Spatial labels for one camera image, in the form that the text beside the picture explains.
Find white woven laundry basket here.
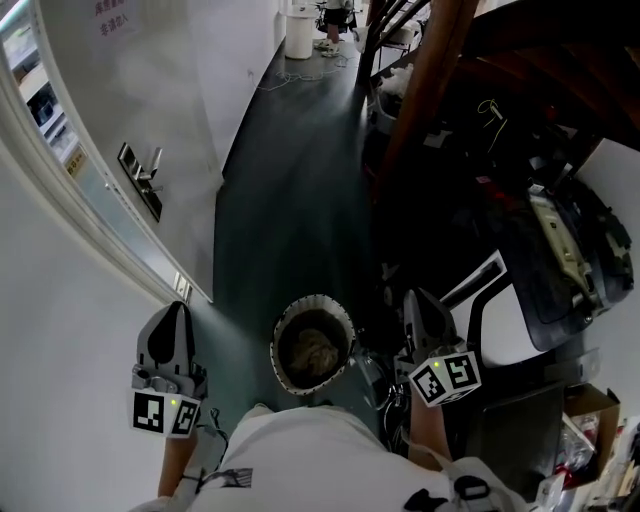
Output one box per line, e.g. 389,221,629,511
269,294,357,398

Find white appliance with black panel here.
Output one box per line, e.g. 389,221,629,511
439,249,556,369

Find person's right forearm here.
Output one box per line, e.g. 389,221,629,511
407,394,454,461

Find dark grey appliance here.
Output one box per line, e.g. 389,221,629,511
514,177,634,354

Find white door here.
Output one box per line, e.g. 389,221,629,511
0,0,224,306

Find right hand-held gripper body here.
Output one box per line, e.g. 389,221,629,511
394,339,483,410

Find beige garment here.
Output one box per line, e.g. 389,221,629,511
287,324,342,384

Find person's white shirt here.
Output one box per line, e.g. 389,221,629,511
127,404,531,512

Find white cylindrical bin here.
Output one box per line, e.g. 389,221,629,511
284,4,315,60

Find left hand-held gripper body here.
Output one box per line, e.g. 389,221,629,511
129,362,209,440

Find white floor cable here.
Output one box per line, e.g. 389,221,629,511
257,54,359,91

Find brown wooden staircase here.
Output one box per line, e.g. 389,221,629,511
357,0,640,201

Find person's left forearm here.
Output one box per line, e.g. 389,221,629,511
158,434,201,499

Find metal door handle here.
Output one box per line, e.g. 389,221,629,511
117,142,165,223

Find black washing machine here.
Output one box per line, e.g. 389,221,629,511
352,344,569,504

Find open cardboard box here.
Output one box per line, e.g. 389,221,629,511
562,384,621,481

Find thin black cable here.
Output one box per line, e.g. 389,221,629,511
197,407,231,451

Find yellow cable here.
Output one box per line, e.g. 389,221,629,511
477,98,511,151

